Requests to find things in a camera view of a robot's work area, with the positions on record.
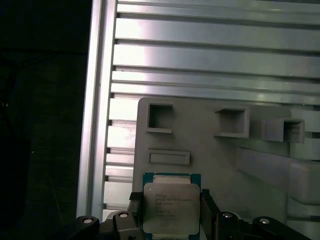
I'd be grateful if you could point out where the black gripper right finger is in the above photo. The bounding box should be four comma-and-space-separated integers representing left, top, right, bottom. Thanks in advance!
201, 188, 317, 240

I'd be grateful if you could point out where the grey plastic parts rack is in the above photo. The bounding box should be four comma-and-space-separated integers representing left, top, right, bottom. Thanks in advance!
131, 96, 320, 227

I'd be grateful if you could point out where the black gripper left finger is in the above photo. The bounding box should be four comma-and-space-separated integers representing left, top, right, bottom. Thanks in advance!
53, 191, 145, 240

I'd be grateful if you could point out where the CPU with silver top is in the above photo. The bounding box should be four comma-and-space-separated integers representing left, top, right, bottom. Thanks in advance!
141, 172, 202, 236

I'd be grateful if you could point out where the aluminium table frame rail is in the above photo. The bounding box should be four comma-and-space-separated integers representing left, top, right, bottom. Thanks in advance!
76, 0, 118, 221

